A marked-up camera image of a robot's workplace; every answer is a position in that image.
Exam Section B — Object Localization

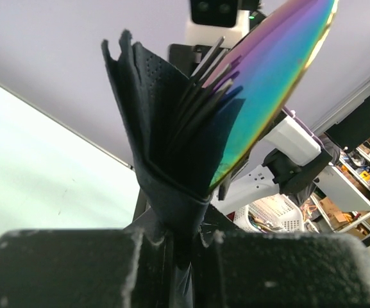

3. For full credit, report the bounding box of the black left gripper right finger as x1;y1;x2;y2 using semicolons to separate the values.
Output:
190;205;370;308

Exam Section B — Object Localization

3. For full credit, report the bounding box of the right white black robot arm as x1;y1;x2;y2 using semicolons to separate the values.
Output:
216;108;332;212

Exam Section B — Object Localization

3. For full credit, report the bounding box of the white storage shelf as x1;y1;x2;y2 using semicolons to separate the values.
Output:
311;126;370;239

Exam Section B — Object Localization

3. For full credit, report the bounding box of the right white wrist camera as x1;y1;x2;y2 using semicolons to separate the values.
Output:
185;1;249;47

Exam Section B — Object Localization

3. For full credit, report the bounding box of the white perforated laundry basket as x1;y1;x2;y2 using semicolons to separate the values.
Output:
233;194;305;233

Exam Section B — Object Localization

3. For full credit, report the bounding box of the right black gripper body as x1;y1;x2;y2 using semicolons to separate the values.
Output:
167;44;211;77

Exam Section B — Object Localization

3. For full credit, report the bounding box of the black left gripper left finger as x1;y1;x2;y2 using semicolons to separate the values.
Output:
0;211;176;308

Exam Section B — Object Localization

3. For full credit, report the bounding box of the iridescent gold spoon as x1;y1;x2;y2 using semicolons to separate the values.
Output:
199;0;338;194

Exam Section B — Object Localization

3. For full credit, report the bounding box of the silver fork wooden handle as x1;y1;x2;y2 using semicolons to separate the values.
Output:
166;36;240;154

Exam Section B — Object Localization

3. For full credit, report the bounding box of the black paper napkin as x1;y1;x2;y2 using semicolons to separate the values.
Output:
101;30;235;307

